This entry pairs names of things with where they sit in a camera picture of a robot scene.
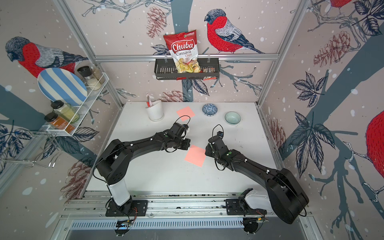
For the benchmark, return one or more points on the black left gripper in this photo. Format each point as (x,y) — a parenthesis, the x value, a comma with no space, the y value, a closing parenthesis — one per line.
(187,145)

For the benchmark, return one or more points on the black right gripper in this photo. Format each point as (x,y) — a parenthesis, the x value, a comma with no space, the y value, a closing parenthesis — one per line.
(208,148)

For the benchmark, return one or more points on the pink square paper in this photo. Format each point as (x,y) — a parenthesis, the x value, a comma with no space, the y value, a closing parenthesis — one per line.
(185,113)
(196,156)

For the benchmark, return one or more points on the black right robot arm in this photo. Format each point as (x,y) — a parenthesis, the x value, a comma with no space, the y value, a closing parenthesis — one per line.
(286,195)

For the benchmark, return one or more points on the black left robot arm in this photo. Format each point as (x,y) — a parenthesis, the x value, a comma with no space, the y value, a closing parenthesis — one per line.
(114,161)

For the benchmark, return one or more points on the white utensil cup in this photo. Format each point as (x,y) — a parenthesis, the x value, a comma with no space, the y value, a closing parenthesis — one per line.
(156,112)

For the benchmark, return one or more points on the teal striped ceramic bowl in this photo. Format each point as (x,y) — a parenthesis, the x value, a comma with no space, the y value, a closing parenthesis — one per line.
(233,118)

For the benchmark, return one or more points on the blue patterned ceramic bowl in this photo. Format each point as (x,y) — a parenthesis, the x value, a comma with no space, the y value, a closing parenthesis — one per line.
(209,110)

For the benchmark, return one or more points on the red Chuba chips bag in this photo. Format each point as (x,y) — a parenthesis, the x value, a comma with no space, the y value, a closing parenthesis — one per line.
(184,51)

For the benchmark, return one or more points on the black lid spice jar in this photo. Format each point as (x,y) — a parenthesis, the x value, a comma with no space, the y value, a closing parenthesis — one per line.
(92,82)

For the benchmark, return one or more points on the green spice jar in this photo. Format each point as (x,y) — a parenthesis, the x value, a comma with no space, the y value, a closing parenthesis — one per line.
(66,111)

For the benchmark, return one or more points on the orange spice jar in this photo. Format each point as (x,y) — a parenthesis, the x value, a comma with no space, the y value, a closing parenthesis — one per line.
(58,122)

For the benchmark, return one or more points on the blue striped plate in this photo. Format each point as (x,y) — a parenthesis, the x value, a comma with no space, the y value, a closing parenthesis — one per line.
(61,85)

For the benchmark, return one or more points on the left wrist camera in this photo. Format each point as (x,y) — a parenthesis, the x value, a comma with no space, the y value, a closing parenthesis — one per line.
(182,129)

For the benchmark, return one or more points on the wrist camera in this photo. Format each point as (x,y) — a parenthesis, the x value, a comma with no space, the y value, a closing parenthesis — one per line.
(182,129)
(220,134)

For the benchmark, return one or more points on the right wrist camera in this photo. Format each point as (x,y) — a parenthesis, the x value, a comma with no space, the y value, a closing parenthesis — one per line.
(220,134)

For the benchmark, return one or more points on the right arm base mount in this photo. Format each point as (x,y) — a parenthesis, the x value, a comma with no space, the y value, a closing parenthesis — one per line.
(239,206)

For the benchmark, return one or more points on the black wire basket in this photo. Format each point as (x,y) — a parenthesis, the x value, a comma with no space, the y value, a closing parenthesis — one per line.
(202,69)

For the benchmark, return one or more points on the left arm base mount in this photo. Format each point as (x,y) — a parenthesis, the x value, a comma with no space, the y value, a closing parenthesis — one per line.
(132,208)

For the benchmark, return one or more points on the white wire shelf rack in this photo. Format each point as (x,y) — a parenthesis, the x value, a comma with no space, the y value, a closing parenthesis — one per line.
(81,110)

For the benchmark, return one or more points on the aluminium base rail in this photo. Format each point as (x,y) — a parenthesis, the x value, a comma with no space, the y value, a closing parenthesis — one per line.
(93,205)

